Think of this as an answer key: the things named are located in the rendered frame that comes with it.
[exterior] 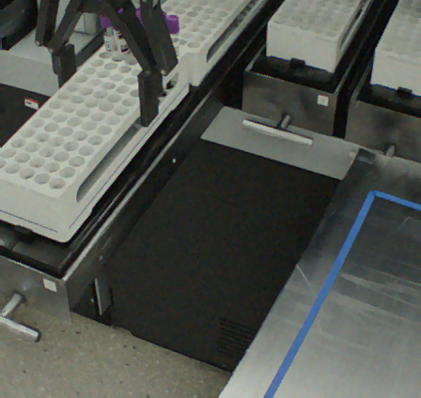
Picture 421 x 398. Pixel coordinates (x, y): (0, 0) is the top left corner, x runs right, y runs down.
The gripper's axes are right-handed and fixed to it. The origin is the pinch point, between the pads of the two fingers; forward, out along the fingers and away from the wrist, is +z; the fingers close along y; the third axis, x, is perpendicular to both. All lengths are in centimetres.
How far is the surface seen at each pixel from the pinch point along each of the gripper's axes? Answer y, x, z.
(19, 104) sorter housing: -31.7, 20.9, 24.6
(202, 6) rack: 0.2, 26.1, 1.4
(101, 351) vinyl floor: -21, 20, 88
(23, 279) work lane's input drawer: 1.3, -21.7, 9.2
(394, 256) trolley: 36.3, -5.8, 5.6
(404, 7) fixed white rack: 26.7, 39.9, 1.6
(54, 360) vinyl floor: -29, 13, 88
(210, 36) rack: 4.8, 18.3, 1.1
